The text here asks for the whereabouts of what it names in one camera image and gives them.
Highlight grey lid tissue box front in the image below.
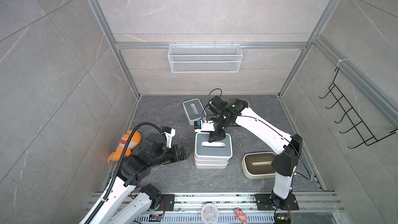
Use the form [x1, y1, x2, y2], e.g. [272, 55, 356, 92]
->
[194, 132, 233, 161]

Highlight grey lid tissue box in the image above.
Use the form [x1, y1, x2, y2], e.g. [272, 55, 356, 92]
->
[182, 99, 206, 125]
[194, 132, 233, 161]

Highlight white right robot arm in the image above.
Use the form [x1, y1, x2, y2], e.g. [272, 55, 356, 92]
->
[206, 96, 303, 209]

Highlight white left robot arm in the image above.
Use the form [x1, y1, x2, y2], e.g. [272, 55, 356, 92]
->
[81, 133, 193, 224]

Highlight brown lid tissue box back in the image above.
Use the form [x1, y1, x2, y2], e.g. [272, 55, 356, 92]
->
[239, 99, 250, 108]

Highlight brown lid tissue box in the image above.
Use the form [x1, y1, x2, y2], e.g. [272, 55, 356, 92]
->
[239, 99, 250, 108]
[241, 152, 276, 179]

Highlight grey lid tissue box back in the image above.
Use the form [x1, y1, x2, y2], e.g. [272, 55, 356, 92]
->
[182, 99, 206, 125]

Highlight brown lid tissue box front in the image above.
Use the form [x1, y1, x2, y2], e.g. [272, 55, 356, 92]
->
[241, 152, 276, 179]

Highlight orange shark plush toy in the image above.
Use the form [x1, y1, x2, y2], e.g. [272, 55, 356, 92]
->
[107, 130, 141, 163]

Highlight pink bear figurine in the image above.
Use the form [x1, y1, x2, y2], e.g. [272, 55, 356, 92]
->
[234, 207, 248, 224]

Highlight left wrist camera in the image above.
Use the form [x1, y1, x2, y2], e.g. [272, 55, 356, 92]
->
[161, 126, 176, 149]

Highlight black corrugated left cable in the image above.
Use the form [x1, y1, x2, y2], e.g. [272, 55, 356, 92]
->
[83, 122, 162, 224]

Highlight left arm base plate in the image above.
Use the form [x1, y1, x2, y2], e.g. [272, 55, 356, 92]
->
[149, 194, 176, 212]

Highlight white wire mesh basket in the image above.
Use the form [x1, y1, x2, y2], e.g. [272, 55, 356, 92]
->
[167, 44, 243, 73]

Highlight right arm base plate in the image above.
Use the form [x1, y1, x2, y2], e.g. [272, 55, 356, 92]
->
[254, 193, 300, 211]

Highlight black wire hook rack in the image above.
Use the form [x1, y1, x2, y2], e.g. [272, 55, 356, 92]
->
[319, 68, 398, 149]

